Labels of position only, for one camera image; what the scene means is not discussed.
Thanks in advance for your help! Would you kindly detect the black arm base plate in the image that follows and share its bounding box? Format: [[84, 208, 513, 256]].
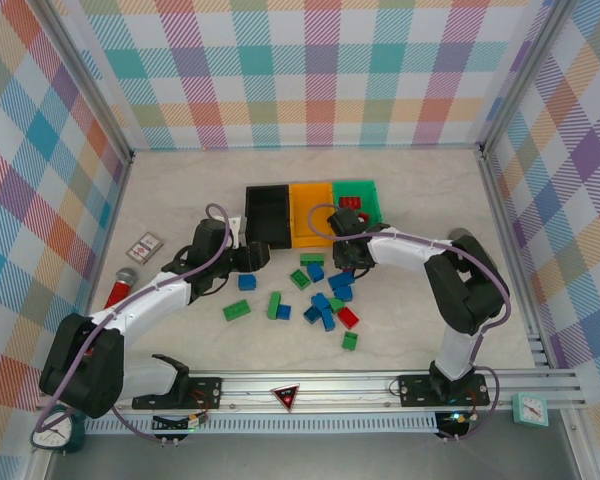
[[398, 374, 491, 407], [132, 377, 224, 411]]

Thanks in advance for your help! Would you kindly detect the black connector module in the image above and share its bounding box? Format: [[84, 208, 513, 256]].
[[435, 410, 477, 427], [151, 413, 211, 432]]

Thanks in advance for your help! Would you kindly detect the green plastic bin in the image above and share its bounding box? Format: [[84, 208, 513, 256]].
[[331, 178, 384, 230]]

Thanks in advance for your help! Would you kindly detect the white slotted cable duct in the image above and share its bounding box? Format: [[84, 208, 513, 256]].
[[83, 417, 439, 437]]

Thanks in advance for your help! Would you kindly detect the orange plastic bin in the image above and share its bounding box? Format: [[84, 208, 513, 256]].
[[287, 181, 339, 250]]

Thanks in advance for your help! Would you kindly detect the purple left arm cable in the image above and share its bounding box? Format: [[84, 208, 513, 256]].
[[34, 202, 231, 444]]

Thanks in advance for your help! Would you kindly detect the aluminium mounting rail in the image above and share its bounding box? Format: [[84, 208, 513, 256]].
[[39, 367, 589, 412]]

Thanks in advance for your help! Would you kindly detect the aluminium side rail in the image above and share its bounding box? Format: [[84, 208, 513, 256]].
[[478, 149, 557, 371], [69, 158, 135, 321]]

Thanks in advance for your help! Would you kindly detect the playing card box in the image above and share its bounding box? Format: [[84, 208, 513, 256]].
[[124, 230, 165, 264]]

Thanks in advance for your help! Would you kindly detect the aluminium frame post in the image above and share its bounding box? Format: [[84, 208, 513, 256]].
[[38, 0, 136, 166], [477, 0, 576, 161]]

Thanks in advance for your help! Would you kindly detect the teal square clock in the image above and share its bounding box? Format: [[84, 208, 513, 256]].
[[510, 392, 549, 427]]

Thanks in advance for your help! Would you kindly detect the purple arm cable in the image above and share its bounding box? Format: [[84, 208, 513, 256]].
[[34, 202, 231, 444], [307, 202, 511, 444]]

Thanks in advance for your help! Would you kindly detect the black plastic bin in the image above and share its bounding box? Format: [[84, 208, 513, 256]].
[[243, 183, 292, 250]]

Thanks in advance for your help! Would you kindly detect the red toy microphone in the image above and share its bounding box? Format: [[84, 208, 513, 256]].
[[103, 267, 139, 310]]

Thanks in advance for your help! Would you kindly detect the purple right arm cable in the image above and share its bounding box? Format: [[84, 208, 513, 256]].
[[307, 202, 511, 444]]

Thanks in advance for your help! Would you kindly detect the red triangle warning sticker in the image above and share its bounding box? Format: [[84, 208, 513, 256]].
[[270, 383, 301, 414]]

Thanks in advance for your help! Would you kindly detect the dark green alarm clock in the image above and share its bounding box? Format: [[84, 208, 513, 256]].
[[29, 407, 87, 455]]

